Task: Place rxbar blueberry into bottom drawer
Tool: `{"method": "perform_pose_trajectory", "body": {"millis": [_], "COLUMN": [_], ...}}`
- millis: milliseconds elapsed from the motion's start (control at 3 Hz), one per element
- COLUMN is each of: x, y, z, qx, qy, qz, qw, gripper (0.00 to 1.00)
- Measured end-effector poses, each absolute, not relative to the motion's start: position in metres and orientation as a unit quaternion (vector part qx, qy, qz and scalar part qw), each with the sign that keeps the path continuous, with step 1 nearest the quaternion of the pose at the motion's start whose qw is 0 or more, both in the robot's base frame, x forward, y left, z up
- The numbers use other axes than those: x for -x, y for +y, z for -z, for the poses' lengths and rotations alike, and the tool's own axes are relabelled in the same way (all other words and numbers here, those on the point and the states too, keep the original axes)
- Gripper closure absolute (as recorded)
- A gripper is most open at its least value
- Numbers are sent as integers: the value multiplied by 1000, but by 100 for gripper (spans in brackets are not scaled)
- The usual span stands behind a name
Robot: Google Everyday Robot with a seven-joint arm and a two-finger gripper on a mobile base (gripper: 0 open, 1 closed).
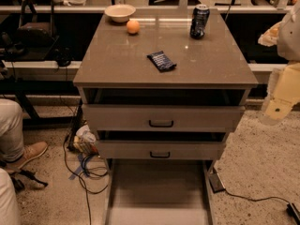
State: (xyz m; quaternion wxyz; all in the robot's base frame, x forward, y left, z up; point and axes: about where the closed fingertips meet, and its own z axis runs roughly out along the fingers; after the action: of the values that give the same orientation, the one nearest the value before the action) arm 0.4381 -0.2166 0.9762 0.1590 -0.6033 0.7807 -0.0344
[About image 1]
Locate white ceramic bowl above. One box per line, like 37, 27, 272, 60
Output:
104, 4, 136, 23

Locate grey drawer cabinet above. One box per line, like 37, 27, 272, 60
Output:
74, 9, 257, 160

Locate orange fruit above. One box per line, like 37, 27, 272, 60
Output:
127, 20, 140, 35

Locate black floor cable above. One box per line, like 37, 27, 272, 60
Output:
62, 131, 110, 225

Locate open bottom grey drawer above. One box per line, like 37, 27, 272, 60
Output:
104, 158, 216, 225

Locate top grey drawer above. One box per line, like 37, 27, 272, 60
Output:
82, 104, 245, 132

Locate crumpled snack bags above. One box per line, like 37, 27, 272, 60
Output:
73, 125, 98, 155

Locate dark blue snack bar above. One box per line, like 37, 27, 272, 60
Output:
147, 51, 176, 72

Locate person leg beige trousers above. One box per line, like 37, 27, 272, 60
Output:
0, 98, 24, 162

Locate black floor box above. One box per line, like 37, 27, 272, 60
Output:
209, 173, 225, 193

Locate black chair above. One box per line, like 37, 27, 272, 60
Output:
15, 0, 58, 61

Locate black headphones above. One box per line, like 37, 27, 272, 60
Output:
53, 48, 72, 68

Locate middle grey drawer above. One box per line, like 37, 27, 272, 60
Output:
96, 141, 226, 160

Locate tan shoe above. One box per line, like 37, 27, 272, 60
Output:
5, 142, 48, 174

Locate dark blue soda can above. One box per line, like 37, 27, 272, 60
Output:
189, 4, 210, 39

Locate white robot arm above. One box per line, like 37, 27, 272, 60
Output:
258, 2, 300, 126

